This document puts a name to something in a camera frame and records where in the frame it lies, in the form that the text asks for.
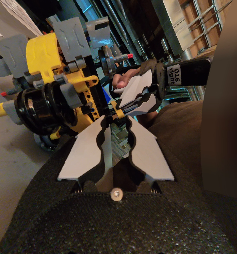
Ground person's right hand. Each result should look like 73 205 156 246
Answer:
112 67 141 90

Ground yellow perforated beam with axle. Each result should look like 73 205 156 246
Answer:
110 100 139 119

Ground person's brown pants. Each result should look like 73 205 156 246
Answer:
138 100 204 179

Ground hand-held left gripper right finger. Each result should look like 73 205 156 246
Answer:
127 116 175 182

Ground white printed paper sheet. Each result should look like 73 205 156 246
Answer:
4 0 44 36

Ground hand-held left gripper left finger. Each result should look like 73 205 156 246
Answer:
57 115 108 181

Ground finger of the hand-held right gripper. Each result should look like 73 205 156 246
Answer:
122 93 161 117
113 69 153 108

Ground yellow building-brick toy vehicle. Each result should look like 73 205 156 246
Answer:
0 16 134 153

